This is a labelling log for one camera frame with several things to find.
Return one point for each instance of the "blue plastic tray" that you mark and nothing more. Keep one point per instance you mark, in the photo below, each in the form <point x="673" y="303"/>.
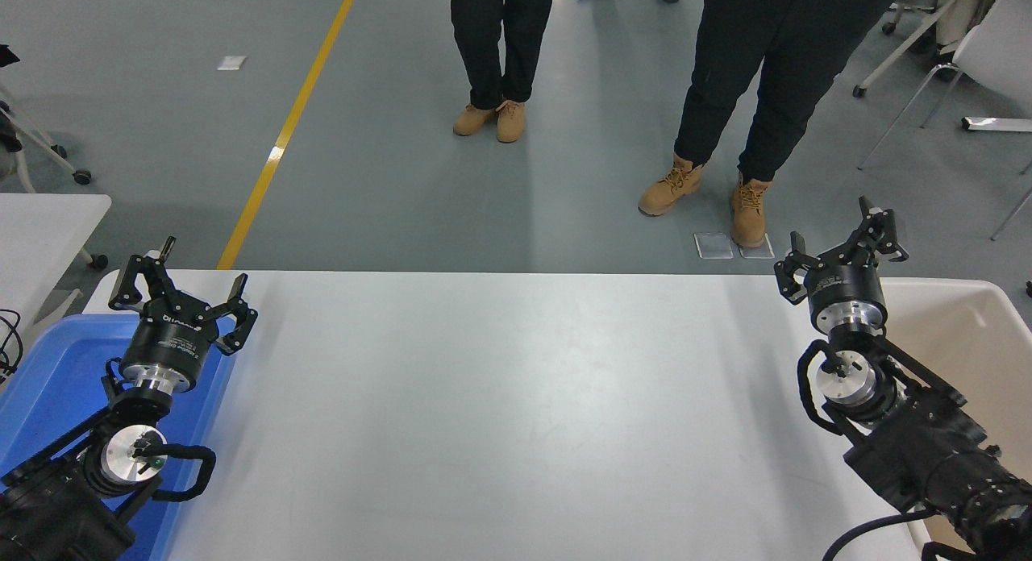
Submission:
<point x="56" y="367"/>

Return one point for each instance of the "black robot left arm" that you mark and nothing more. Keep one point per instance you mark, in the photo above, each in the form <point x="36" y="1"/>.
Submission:
<point x="48" y="504"/>

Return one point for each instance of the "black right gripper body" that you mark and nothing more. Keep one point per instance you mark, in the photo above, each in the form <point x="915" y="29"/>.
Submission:
<point x="845" y="288"/>

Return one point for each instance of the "white flat bar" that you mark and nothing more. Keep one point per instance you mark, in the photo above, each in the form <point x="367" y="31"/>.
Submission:
<point x="1000" y="124"/>

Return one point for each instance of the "white floor tag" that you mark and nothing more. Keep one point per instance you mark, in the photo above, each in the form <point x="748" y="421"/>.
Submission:
<point x="232" y="63"/>

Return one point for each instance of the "clear floor plate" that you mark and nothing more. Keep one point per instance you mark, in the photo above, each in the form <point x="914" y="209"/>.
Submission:
<point x="713" y="247"/>
<point x="770" y="251"/>

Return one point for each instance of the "large pale bin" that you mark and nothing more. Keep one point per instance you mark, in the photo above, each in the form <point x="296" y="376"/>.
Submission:
<point x="984" y="335"/>

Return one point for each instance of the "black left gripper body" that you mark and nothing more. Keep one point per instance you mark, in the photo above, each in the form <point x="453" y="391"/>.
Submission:
<point x="173" y="343"/>

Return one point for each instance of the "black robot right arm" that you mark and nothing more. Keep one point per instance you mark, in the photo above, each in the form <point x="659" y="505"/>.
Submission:
<point x="927" y="448"/>

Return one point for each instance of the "white wheeled rack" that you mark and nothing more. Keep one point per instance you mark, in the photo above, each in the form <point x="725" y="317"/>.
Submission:
<point x="895" y="53"/>

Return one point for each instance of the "white chair chrome legs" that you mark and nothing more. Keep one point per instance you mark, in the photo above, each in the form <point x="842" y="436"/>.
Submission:
<point x="1000" y="53"/>

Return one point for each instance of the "beige hanging garment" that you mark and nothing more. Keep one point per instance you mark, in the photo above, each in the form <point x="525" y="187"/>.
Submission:
<point x="963" y="13"/>

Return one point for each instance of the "white wheeled stand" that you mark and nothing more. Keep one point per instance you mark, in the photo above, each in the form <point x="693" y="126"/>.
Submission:
<point x="48" y="146"/>

